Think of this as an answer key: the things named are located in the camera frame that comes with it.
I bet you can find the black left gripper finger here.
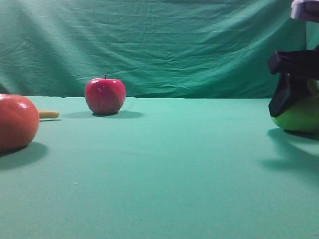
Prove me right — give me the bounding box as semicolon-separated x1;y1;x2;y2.
268;73;309;117

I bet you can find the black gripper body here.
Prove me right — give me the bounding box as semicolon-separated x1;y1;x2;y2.
268;46;319;80

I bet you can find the green pear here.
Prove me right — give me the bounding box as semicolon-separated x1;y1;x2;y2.
271;80;319;133

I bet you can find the red apple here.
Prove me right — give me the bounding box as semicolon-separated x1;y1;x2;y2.
84;75;126;115

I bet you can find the green backdrop cloth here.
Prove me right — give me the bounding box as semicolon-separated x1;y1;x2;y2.
0;0;319;98

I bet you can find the orange fruit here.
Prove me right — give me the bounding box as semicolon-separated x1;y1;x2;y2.
0;94;39;152

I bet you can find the wooden handle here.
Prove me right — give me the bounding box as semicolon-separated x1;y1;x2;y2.
38;110;60;119

